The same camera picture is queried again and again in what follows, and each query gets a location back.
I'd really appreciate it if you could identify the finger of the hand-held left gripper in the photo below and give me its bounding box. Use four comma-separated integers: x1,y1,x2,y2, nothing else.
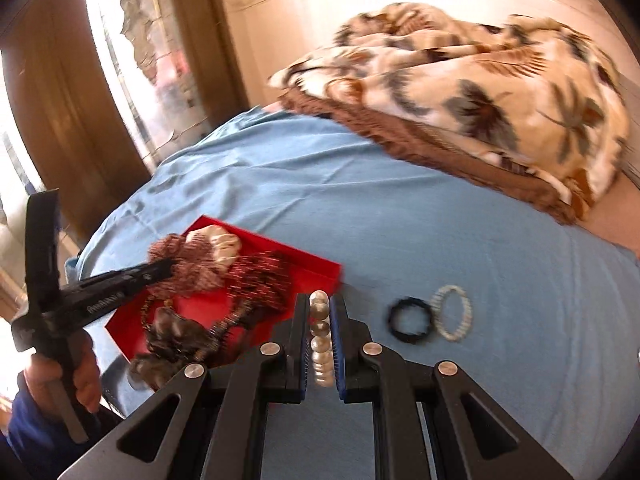
59,257,177,332

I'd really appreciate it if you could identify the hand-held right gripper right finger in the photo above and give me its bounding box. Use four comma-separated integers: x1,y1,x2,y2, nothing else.
327,292,576,480

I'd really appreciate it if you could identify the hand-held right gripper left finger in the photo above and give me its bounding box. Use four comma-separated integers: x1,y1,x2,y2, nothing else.
57,292,313,480

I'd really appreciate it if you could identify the pearl bracelet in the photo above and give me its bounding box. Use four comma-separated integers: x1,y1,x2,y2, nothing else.
307,290,334,389

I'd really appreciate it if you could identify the gold black beaded bracelet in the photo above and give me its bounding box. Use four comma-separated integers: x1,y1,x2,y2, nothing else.
141,296,177,335

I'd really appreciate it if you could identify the dark beaded bracelet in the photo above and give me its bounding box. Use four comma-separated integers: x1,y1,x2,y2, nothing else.
197,302,263,362

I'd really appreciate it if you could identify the grey fluffy scrunchie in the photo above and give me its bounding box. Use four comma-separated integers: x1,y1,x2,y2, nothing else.
127,307,213,391

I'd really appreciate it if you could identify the pink beaded scrunchie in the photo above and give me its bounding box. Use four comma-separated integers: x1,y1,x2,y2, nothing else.
147,232,226,300

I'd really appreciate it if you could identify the red tray box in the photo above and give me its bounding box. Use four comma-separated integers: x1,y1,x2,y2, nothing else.
105,215,343,367

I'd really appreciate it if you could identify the red beaded scrunchie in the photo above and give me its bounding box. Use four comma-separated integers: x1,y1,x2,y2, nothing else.
227,254,296,318

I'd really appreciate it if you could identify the white printed scrunchie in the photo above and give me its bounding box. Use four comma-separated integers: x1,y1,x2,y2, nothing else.
186,226,243,268

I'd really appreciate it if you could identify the person's left forearm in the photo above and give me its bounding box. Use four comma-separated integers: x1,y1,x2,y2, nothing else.
4,370,118,467

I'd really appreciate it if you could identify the person's left hand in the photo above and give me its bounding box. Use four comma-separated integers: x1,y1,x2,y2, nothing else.
27,334,102,414

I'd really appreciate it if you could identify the blue bedsheet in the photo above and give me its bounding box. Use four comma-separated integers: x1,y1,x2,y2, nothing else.
65,105,640,480

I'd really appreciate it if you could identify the wooden door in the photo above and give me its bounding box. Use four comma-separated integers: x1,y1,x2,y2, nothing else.
0,0,157,248

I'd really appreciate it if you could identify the floral fleece blanket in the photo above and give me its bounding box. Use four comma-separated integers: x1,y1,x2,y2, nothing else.
267,2,633,226

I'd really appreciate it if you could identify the pink mattress cover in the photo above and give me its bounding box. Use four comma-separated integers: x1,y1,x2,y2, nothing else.
582,167,640,263

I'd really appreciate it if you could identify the black hair tie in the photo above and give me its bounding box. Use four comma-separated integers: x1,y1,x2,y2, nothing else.
387,297,432,345

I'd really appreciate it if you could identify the white beaded bracelet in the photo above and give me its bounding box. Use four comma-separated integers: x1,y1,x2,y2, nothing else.
429,284,474,344

